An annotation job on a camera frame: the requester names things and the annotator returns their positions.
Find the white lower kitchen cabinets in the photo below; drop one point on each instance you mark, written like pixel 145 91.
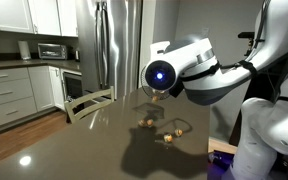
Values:
pixel 25 91

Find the gold candy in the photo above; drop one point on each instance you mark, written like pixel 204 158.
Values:
pixel 168 138
pixel 142 123
pixel 150 122
pixel 178 132

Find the white kitchen cabinets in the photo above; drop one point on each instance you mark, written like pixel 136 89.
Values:
pixel 42 17
pixel 25 91

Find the stainless steel refrigerator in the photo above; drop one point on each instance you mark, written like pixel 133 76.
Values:
pixel 109 36

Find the white paper towel roll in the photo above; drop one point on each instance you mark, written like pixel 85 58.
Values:
pixel 24 50

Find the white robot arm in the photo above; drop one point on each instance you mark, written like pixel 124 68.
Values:
pixel 190 65

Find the white upper kitchen cabinets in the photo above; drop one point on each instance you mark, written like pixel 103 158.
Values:
pixel 42 17

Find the silver toaster oven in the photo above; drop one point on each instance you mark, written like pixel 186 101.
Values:
pixel 52 51

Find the black wire mesh basket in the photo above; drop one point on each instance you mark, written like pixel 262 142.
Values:
pixel 155 95

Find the black camera on stand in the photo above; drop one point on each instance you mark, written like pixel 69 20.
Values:
pixel 250 37

